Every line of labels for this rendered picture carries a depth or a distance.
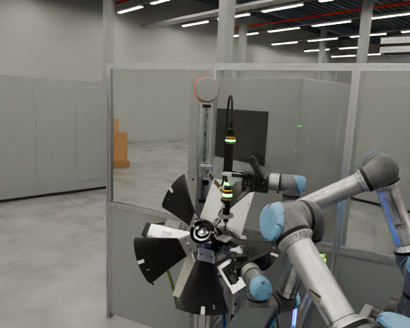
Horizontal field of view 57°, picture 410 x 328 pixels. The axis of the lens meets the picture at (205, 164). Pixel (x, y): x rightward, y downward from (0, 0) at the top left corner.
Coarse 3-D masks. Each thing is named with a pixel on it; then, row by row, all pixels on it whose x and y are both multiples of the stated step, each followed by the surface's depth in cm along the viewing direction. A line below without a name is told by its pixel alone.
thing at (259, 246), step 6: (234, 240) 171; (240, 240) 172; (246, 240) 173; (252, 240) 174; (234, 246) 165; (246, 246) 166; (252, 246) 167; (258, 246) 168; (264, 246) 168; (270, 246) 168; (276, 246) 169; (252, 252) 162; (258, 252) 163; (270, 252) 164; (276, 252) 164; (270, 258) 160; (276, 258) 160; (270, 264) 157; (264, 270) 154
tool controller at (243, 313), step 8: (240, 312) 106; (248, 312) 105; (256, 312) 104; (264, 312) 103; (272, 312) 103; (232, 320) 102; (240, 320) 102; (248, 320) 101; (256, 320) 100; (264, 320) 99; (272, 320) 101
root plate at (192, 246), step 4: (184, 236) 177; (188, 236) 177; (180, 240) 178; (184, 240) 178; (188, 240) 178; (192, 240) 178; (184, 244) 178; (192, 244) 178; (184, 248) 179; (188, 248) 179; (192, 248) 179; (196, 248) 179; (188, 252) 179; (192, 252) 179
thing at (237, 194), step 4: (240, 184) 186; (232, 188) 190; (236, 188) 186; (240, 188) 183; (232, 192) 187; (236, 192) 183; (240, 192) 180; (244, 192) 178; (248, 192) 176; (232, 196) 183; (236, 196) 180; (240, 196) 178; (244, 196) 176; (232, 200) 180; (236, 200) 177; (232, 204) 177
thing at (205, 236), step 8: (200, 224) 175; (208, 224) 174; (192, 232) 173; (208, 232) 171; (216, 232) 173; (200, 240) 171; (208, 240) 169; (216, 240) 174; (208, 248) 174; (216, 248) 177
